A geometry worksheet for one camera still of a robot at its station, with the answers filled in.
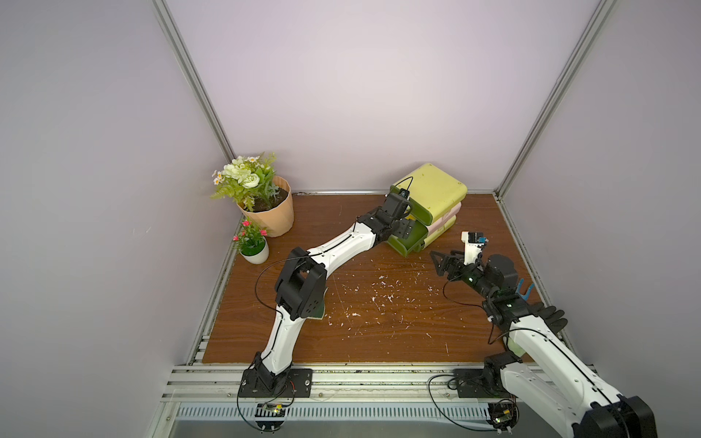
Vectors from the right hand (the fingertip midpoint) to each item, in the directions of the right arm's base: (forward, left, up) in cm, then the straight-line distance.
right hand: (445, 245), depth 78 cm
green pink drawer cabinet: (+18, 0, +1) cm, 18 cm away
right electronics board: (-38, -13, -23) cm, 46 cm away
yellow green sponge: (-15, +38, -18) cm, 45 cm away
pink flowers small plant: (+8, +64, -10) cm, 65 cm away
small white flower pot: (+3, +60, -12) cm, 61 cm away
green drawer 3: (+8, +7, -9) cm, 14 cm away
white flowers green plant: (+17, +61, +11) cm, 64 cm away
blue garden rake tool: (-4, -29, -21) cm, 36 cm away
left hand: (+15, +11, -5) cm, 19 cm away
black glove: (-13, -36, -21) cm, 44 cm away
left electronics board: (-39, +49, -22) cm, 66 cm away
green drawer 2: (+15, +6, -9) cm, 18 cm away
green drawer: (+14, +6, -1) cm, 15 cm away
